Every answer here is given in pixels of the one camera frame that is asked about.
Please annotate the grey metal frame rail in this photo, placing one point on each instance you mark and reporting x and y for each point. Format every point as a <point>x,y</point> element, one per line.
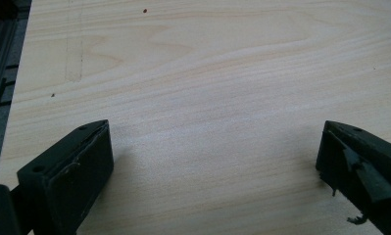
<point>0,58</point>

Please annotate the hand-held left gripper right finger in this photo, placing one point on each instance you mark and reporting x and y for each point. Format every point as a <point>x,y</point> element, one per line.
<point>363,169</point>

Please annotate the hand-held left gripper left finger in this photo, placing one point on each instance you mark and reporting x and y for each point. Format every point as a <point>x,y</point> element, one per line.
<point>72,169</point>

